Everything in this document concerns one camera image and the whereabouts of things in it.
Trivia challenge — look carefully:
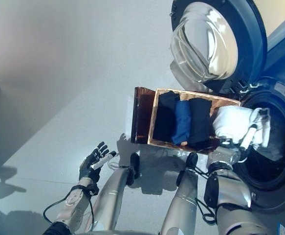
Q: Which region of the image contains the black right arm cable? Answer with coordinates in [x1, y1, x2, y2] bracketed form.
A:
[194, 166, 219, 225]

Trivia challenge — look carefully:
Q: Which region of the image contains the black knit garment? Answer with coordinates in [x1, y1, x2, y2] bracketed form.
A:
[187, 97, 213, 149]

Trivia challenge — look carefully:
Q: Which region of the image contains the glossy dark brown stool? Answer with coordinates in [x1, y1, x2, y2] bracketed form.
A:
[130, 86, 158, 145]

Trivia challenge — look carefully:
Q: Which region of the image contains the wicker laundry basket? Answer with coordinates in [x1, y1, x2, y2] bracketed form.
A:
[147, 88, 241, 155]

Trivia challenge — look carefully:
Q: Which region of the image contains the white floor cable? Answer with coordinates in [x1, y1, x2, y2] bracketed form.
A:
[107, 156, 124, 170]

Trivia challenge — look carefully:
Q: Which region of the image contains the white garment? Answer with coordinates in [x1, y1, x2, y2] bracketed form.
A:
[212, 105, 285, 161]

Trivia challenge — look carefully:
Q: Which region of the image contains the silver robot leg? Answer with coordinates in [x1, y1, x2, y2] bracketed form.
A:
[90, 152, 141, 232]
[160, 152, 199, 235]

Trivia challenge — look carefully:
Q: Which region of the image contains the round glass washer door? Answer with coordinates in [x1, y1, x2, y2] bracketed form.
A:
[169, 0, 268, 93]

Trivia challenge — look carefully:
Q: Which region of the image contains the dark navy folded garment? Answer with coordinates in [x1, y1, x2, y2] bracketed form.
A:
[153, 91, 181, 141]

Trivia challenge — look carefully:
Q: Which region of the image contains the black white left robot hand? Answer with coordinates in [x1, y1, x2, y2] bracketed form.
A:
[78, 141, 117, 183]

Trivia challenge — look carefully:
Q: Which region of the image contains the dark grey washing machine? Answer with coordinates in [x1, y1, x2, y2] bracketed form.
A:
[215, 9, 285, 235]

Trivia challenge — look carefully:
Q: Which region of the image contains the blue garment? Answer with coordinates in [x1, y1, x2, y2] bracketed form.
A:
[171, 100, 192, 145]

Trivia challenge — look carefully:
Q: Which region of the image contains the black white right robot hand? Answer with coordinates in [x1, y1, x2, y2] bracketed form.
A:
[239, 107, 272, 163]

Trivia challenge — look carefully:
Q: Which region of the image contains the silver right robot leg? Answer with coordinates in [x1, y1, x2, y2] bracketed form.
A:
[160, 152, 199, 235]

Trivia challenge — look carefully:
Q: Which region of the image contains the grey robot torso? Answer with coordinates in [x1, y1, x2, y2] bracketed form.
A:
[80, 229, 172, 235]

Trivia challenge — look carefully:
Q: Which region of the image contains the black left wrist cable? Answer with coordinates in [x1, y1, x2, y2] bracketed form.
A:
[43, 186, 95, 231]

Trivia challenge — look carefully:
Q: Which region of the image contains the silver left robot leg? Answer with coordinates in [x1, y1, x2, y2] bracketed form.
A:
[90, 152, 141, 232]

